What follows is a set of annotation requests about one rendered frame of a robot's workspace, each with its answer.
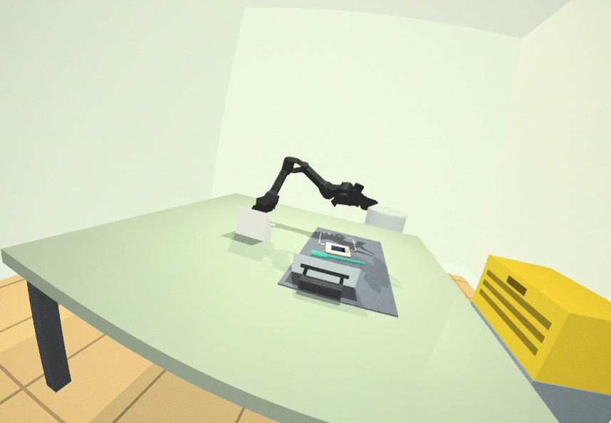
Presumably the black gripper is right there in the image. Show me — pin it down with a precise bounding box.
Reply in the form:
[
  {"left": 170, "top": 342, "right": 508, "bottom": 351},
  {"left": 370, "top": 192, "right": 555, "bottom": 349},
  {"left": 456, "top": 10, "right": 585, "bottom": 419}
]
[{"left": 344, "top": 189, "right": 378, "bottom": 211}]

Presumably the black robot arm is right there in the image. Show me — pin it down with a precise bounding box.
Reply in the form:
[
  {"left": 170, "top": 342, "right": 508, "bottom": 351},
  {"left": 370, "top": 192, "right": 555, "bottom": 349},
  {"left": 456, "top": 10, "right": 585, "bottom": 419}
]
[{"left": 252, "top": 157, "right": 364, "bottom": 213}]

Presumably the cream tile with dark square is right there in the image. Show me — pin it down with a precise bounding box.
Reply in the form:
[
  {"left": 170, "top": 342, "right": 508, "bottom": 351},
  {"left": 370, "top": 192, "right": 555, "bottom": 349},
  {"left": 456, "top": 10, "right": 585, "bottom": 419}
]
[{"left": 326, "top": 242, "right": 351, "bottom": 257}]

